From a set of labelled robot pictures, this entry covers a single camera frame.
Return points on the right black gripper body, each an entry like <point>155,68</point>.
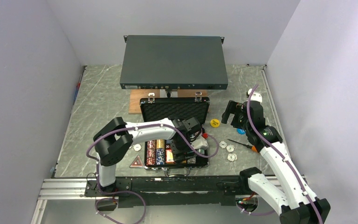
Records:
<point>244,122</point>

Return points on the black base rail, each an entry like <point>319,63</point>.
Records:
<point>225,190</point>

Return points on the white poker chip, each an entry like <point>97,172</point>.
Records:
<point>137,147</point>
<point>223,144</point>
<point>232,157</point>
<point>230,148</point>

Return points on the blue dealer button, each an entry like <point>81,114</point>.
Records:
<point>241,131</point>

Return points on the light blue chip column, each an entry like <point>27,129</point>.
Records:
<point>191,160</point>

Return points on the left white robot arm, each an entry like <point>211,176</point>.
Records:
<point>115,139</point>

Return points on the orange handled screwdriver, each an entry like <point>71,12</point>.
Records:
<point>245,145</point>

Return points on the yellow dealer button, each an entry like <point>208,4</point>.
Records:
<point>215,123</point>

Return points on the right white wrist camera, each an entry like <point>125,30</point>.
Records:
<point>254,96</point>

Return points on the green yellow blue chip column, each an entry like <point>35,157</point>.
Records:
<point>160,152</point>

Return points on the black poker chip case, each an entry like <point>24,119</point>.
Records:
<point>154,109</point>

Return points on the red triangle card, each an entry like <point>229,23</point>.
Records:
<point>137,162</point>

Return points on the wooden board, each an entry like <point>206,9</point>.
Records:
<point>136,95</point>

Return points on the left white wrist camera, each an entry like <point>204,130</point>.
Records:
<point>200,144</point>

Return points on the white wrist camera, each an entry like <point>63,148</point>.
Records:
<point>254,96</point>
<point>200,144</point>

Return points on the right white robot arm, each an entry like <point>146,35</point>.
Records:
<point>296,202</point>

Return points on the dark rack-mount server unit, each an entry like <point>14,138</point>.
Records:
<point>173,62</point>

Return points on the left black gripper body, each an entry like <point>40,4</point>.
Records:
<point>186,143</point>

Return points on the red green chip column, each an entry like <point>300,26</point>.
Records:
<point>151,153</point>

